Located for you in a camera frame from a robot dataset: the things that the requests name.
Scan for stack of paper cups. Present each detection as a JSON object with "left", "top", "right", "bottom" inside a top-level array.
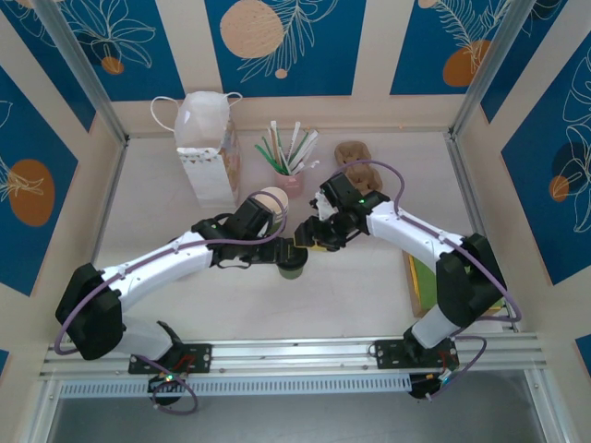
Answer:
[{"left": 252, "top": 186, "right": 290, "bottom": 218}]

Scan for white paper gift bag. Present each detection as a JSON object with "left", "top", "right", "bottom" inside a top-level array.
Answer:
[{"left": 151, "top": 90, "right": 244, "bottom": 210}]

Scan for aluminium frame leg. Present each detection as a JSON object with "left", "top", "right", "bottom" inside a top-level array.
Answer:
[
  {"left": 525, "top": 368, "right": 573, "bottom": 443},
  {"left": 18, "top": 377, "right": 64, "bottom": 443}
]

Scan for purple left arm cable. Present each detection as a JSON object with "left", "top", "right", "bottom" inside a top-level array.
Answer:
[{"left": 54, "top": 192, "right": 290, "bottom": 416}]

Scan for green paper-wrapped straw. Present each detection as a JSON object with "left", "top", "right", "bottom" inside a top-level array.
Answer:
[
  {"left": 288, "top": 131, "right": 311, "bottom": 174},
  {"left": 253, "top": 143, "right": 290, "bottom": 177},
  {"left": 260, "top": 134, "right": 286, "bottom": 173}
]

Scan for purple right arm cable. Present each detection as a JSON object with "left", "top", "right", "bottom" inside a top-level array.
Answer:
[{"left": 341, "top": 159, "right": 524, "bottom": 402}]

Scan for brown cardboard cup carrier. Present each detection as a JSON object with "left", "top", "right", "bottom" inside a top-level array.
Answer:
[{"left": 334, "top": 140, "right": 383, "bottom": 195}]

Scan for pink straw holder cup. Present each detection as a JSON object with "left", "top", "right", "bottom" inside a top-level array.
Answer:
[{"left": 274, "top": 166, "right": 307, "bottom": 199}]

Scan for aluminium mounting rail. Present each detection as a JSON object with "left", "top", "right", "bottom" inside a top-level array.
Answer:
[{"left": 39, "top": 332, "right": 549, "bottom": 382}]

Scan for white slotted cable duct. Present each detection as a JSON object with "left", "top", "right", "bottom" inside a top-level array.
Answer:
[{"left": 58, "top": 374, "right": 413, "bottom": 399}]

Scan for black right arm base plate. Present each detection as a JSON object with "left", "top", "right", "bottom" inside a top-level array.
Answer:
[{"left": 372, "top": 339, "right": 458, "bottom": 371}]

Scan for black controller board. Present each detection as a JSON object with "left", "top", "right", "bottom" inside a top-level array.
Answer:
[
  {"left": 146, "top": 372, "right": 187, "bottom": 394},
  {"left": 407, "top": 372, "right": 458, "bottom": 401}
]

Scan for green and orange folders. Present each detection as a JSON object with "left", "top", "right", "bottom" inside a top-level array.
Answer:
[{"left": 404, "top": 251, "right": 442, "bottom": 320}]

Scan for aluminium frame post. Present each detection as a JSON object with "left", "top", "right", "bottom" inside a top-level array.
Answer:
[
  {"left": 450, "top": 0, "right": 537, "bottom": 142},
  {"left": 31, "top": 0, "right": 130, "bottom": 147}
]

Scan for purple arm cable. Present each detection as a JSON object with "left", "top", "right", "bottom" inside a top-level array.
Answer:
[
  {"left": 341, "top": 159, "right": 524, "bottom": 402},
  {"left": 54, "top": 192, "right": 290, "bottom": 416}
]

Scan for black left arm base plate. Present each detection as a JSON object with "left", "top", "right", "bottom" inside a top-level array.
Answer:
[{"left": 127, "top": 343, "right": 214, "bottom": 376}]

